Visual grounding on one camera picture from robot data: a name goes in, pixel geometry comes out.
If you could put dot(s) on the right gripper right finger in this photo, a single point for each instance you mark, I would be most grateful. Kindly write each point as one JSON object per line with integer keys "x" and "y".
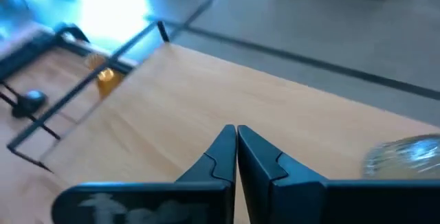
{"x": 268, "y": 182}

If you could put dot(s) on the clear ribbed glass candle holder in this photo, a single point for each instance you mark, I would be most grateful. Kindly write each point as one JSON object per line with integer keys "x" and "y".
{"x": 405, "y": 158}

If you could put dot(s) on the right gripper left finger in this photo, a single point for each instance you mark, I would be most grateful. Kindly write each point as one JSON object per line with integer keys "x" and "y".
{"x": 220, "y": 162}

